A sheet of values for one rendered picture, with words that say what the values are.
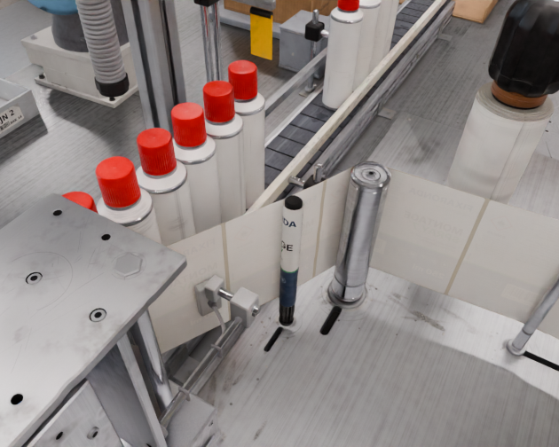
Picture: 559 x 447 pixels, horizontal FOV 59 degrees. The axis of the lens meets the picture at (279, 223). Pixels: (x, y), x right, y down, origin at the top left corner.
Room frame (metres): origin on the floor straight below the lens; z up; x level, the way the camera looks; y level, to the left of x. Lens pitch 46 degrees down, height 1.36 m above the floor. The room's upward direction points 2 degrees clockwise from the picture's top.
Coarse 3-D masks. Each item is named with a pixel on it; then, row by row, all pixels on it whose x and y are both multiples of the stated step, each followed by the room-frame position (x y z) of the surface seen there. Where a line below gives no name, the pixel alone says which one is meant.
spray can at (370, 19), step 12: (360, 0) 0.82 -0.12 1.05; (372, 0) 0.82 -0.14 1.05; (372, 12) 0.81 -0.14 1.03; (372, 24) 0.82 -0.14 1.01; (360, 36) 0.81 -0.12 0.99; (372, 36) 0.82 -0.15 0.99; (360, 48) 0.81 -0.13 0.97; (372, 48) 0.82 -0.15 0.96; (360, 60) 0.81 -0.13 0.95; (360, 72) 0.81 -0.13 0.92
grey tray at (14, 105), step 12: (0, 84) 0.82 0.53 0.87; (12, 84) 0.80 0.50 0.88; (0, 96) 0.83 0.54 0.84; (12, 96) 0.81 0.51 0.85; (24, 96) 0.77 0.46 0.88; (0, 108) 0.73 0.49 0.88; (12, 108) 0.75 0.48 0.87; (24, 108) 0.76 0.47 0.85; (36, 108) 0.79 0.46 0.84; (0, 120) 0.72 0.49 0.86; (12, 120) 0.74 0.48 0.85; (24, 120) 0.76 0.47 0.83; (0, 132) 0.71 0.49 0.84
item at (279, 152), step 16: (416, 0) 1.26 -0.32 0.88; (432, 0) 1.26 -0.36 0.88; (448, 0) 1.27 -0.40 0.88; (400, 16) 1.16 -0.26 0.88; (416, 16) 1.17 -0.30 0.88; (400, 32) 1.08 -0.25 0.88; (320, 96) 0.80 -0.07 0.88; (368, 96) 0.81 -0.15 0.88; (304, 112) 0.75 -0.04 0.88; (320, 112) 0.75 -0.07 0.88; (352, 112) 0.75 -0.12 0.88; (288, 128) 0.70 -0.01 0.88; (304, 128) 0.70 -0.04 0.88; (320, 128) 0.70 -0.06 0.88; (272, 144) 0.65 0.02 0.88; (288, 144) 0.65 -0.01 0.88; (304, 144) 0.65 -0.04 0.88; (272, 160) 0.61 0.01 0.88; (288, 160) 0.61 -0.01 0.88; (272, 176) 0.57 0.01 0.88; (288, 192) 0.55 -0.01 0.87
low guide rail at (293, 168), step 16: (432, 16) 1.13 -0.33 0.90; (416, 32) 1.02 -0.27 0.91; (400, 48) 0.94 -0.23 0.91; (384, 64) 0.86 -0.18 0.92; (368, 80) 0.80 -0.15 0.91; (352, 96) 0.75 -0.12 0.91; (336, 112) 0.70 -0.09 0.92; (336, 128) 0.68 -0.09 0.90; (320, 144) 0.63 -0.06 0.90; (304, 160) 0.58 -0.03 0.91; (288, 176) 0.53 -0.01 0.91; (272, 192) 0.50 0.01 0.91; (256, 208) 0.46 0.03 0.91
